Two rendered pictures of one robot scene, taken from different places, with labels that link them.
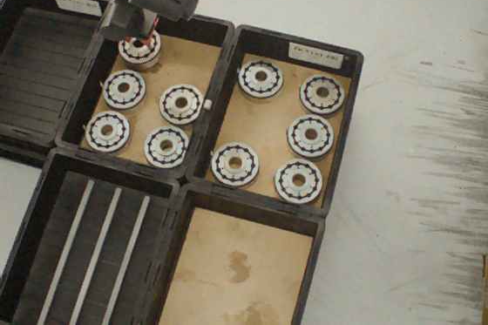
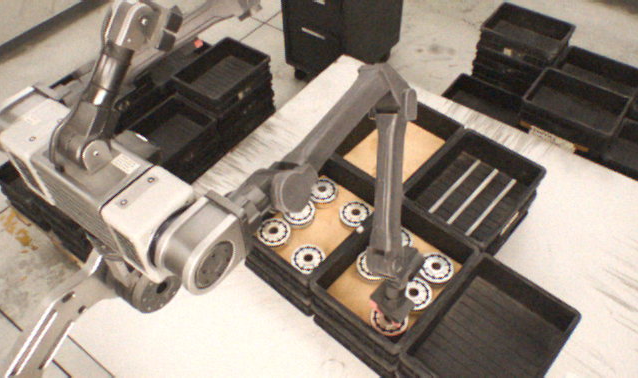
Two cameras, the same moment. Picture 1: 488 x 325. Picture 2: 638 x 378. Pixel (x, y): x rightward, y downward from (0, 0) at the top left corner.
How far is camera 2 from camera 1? 1.57 m
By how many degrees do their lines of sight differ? 63
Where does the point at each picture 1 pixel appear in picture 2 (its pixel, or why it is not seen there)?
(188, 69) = (355, 297)
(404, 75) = not seen: hidden behind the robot
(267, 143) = (327, 225)
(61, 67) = (463, 349)
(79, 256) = (477, 209)
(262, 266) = (365, 166)
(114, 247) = (452, 206)
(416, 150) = not seen: hidden behind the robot
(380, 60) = not seen: hidden behind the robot
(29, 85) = (497, 345)
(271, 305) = (370, 149)
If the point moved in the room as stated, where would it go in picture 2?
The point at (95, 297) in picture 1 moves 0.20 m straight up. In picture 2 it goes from (472, 186) to (485, 143)
